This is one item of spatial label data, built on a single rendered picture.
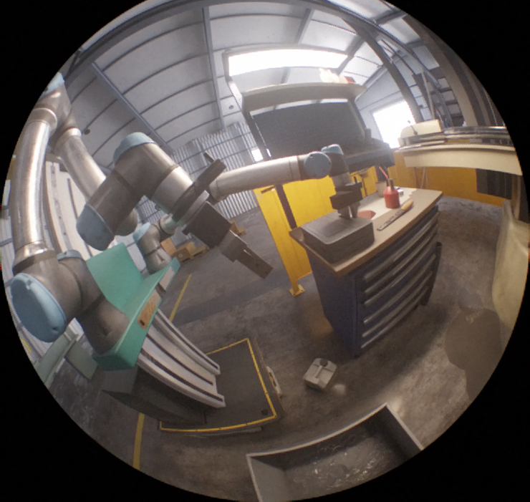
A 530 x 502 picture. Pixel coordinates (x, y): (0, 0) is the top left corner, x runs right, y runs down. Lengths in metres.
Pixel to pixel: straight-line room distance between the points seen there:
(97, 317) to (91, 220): 0.24
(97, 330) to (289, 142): 1.09
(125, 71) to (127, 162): 8.43
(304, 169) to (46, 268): 0.59
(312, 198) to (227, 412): 1.90
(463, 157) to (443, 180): 2.34
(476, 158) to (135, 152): 1.73
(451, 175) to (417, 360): 3.23
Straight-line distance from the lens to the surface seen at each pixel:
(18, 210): 0.38
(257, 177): 0.44
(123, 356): 0.42
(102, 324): 0.43
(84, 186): 0.43
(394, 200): 0.85
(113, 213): 0.26
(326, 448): 0.98
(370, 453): 0.98
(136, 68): 8.62
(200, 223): 0.22
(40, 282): 0.32
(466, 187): 3.83
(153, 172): 0.25
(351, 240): 0.51
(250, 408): 1.04
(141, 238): 0.81
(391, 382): 1.29
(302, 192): 1.61
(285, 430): 1.29
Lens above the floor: 1.24
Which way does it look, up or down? 17 degrees down
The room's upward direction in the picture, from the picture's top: 23 degrees counter-clockwise
